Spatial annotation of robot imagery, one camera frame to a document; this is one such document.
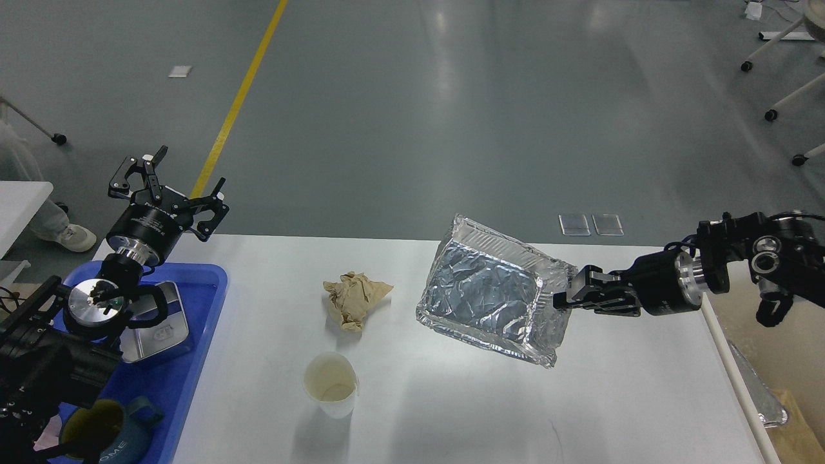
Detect clear floor plate right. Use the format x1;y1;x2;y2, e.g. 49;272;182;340
590;213;625;236

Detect grey wheeled stand leg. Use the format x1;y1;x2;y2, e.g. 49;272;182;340
1;94;68;146

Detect white side table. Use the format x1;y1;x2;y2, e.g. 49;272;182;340
1;181;53;256

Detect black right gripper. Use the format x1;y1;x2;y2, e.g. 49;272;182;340
553;250;709;317

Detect stainless steel rectangular tin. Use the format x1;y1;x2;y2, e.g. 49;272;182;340
120;281;195;368

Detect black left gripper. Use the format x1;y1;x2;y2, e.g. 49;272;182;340
106;145;229;266

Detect brown paper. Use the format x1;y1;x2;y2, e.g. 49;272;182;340
766;389;824;463
322;271;394;333

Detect white wheeled stand legs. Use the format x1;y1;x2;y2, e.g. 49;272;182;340
739;0;825;166

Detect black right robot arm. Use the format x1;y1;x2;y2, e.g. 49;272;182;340
553;211;824;328

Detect dark teal mug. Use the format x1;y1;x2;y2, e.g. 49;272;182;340
59;396;165;463

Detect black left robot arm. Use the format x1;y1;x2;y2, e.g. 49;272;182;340
1;145;229;463

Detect clear floor plate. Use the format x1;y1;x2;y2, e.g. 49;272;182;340
590;213;625;236
558;213;592;236

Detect blue plastic tray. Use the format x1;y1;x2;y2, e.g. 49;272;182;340
39;261;228;464

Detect brown paper in bin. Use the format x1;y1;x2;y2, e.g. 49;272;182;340
766;389;824;463

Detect foil piece in bin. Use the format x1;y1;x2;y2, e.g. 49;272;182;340
727;340;790;429

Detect aluminium foil tray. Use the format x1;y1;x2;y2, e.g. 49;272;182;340
416;215;578;368

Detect white paper cup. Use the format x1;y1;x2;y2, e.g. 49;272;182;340
302;352;360;419

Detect white plastic bin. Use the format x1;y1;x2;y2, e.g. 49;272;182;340
702;264;824;463

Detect clear floor plate left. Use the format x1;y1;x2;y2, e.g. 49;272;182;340
558;213;592;236

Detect white sneaker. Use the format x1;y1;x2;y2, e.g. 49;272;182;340
30;224;97;253

